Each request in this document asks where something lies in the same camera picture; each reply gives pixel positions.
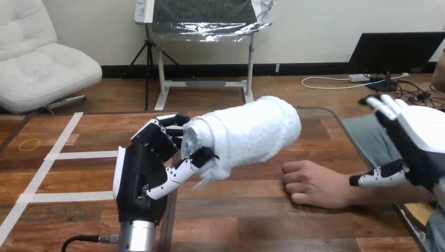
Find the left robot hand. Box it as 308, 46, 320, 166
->
112, 113, 220, 225

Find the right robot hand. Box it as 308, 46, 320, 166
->
349, 94, 445, 193

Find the person's hand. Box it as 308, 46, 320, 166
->
281, 160, 353, 209

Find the white towel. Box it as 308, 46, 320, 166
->
180, 96, 302, 191

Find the person's forearm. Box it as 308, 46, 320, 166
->
348, 181, 436, 206

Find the person's body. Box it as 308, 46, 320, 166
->
342, 48, 445, 252

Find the white power strip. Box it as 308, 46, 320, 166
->
348, 73, 372, 83

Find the dark screen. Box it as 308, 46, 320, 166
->
348, 31, 445, 93

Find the white desk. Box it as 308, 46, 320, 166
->
134, 0, 257, 112

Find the black tripod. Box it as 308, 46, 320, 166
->
130, 24, 182, 112

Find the white cushioned chair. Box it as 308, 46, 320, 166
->
0, 0, 103, 115

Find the foil sheet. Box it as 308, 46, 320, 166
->
151, 0, 276, 43

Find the tangle of cables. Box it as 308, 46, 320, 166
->
301, 71, 445, 109

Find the black cable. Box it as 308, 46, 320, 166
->
60, 235, 121, 252

